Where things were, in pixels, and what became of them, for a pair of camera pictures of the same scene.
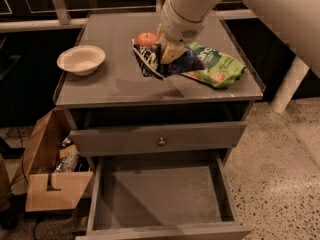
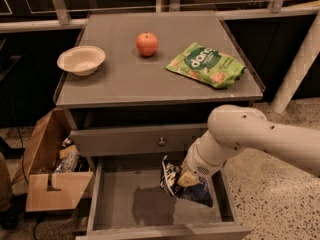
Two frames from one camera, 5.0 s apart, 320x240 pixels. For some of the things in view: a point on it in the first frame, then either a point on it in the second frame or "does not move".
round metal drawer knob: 161,142 does not move
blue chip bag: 149,57 -> 199,192
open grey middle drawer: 168,196 does not move
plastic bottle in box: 68,158 does not move
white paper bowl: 82,60 does not move
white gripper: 178,27 -> 197,164
